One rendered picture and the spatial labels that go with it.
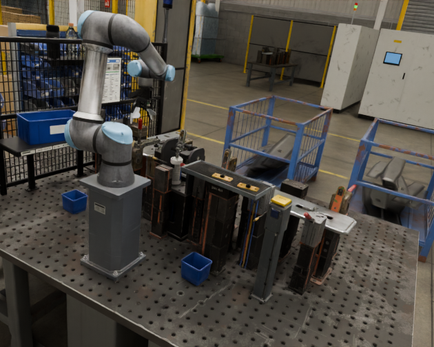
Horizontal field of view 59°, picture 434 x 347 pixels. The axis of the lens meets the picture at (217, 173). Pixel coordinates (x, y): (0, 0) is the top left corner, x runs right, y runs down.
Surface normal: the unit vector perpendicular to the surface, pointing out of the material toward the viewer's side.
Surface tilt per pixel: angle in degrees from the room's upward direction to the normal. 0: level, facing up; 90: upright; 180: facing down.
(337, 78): 90
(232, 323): 0
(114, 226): 90
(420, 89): 90
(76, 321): 90
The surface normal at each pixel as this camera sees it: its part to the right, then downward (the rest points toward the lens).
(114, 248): 0.25, 0.41
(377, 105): -0.46, 0.28
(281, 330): 0.12, -0.92
